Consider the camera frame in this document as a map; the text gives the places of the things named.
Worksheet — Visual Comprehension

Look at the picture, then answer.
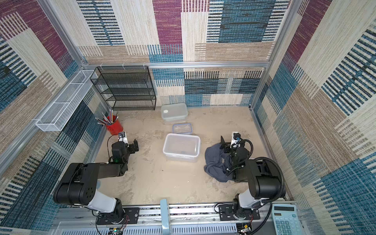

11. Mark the white mesh wall basket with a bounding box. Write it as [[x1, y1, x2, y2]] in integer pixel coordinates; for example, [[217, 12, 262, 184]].
[[36, 70, 94, 132]]

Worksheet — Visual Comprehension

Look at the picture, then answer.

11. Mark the large clear plastic lunch box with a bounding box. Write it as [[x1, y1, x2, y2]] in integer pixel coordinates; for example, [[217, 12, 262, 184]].
[[163, 133, 201, 163]]

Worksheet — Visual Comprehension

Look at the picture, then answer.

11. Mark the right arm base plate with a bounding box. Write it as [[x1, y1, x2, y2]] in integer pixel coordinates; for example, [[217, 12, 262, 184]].
[[214, 203, 260, 221]]

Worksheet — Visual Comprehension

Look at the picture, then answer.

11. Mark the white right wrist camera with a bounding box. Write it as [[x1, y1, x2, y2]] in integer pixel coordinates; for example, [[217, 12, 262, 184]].
[[231, 132, 241, 148]]

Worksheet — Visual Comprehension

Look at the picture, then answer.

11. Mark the dark blue cloth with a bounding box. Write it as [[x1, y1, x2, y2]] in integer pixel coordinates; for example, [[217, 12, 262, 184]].
[[204, 143, 232, 183]]

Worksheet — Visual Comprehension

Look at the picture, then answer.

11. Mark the light blue rail clamp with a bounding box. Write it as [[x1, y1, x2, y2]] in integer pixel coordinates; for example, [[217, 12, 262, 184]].
[[160, 199, 171, 235]]

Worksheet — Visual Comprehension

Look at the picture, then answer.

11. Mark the light blue calculator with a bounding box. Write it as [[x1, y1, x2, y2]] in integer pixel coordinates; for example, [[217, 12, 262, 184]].
[[271, 204, 304, 235]]

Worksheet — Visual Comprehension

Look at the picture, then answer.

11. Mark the black mesh shelf rack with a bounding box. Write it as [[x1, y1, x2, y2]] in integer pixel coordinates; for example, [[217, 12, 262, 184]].
[[90, 66, 157, 111]]

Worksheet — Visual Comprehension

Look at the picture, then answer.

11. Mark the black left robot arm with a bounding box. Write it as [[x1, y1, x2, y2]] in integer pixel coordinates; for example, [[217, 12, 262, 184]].
[[53, 140, 139, 224]]

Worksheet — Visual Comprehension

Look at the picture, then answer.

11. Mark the aluminium front rail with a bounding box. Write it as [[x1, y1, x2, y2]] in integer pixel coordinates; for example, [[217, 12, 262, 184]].
[[49, 203, 276, 235]]

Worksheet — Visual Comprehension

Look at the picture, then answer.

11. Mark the red pen cup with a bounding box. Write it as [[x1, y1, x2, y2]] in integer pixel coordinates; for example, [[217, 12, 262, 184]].
[[105, 115, 123, 135]]

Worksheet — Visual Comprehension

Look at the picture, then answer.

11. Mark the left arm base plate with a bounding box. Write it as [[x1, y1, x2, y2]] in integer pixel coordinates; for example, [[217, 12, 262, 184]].
[[96, 207, 140, 225]]

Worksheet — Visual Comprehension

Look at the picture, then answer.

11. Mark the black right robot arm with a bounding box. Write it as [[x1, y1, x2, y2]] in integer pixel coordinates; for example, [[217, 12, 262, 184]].
[[220, 132, 286, 220]]

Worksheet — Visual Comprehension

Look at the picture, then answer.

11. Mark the black corrugated cable conduit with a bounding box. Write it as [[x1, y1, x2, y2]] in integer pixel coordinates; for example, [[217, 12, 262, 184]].
[[226, 138, 286, 235]]

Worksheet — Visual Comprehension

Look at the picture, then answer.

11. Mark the small blue-rimmed lunch box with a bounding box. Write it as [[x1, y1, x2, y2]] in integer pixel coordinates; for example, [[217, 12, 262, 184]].
[[173, 123, 193, 135]]

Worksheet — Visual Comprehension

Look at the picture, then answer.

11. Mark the lidded green-tinted lunch box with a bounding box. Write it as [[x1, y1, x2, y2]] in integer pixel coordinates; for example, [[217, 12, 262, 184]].
[[161, 103, 189, 123]]

